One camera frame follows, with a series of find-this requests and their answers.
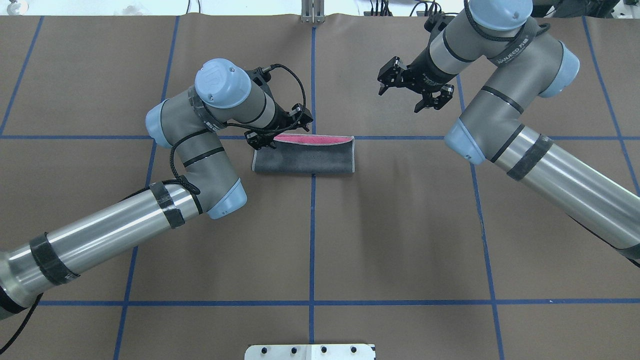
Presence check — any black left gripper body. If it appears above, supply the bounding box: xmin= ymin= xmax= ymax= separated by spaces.
xmin=246 ymin=97 xmax=292 ymax=136

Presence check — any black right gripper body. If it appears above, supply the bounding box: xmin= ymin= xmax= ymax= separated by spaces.
xmin=402 ymin=47 xmax=455 ymax=97

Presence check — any pink grey microfibre towel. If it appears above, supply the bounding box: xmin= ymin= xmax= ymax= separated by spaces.
xmin=251 ymin=133 xmax=355 ymax=174

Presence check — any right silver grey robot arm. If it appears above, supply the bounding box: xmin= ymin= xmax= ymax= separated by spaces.
xmin=377 ymin=0 xmax=639 ymax=265

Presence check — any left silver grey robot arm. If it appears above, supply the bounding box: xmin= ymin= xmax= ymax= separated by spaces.
xmin=0 ymin=58 xmax=313 ymax=320

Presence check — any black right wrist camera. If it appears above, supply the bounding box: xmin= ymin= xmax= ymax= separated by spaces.
xmin=423 ymin=13 xmax=455 ymax=37

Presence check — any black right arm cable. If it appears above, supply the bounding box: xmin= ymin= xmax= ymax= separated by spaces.
xmin=462 ymin=0 xmax=551 ymax=43

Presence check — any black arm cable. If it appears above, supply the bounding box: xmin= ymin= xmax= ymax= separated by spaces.
xmin=0 ymin=63 xmax=307 ymax=353
xmin=462 ymin=0 xmax=551 ymax=43

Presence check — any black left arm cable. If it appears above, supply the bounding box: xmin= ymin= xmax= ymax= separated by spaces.
xmin=0 ymin=63 xmax=307 ymax=353

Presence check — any aluminium frame post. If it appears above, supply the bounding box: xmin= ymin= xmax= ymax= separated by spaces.
xmin=300 ymin=0 xmax=326 ymax=25

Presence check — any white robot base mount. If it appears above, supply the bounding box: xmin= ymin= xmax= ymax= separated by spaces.
xmin=244 ymin=343 xmax=377 ymax=360

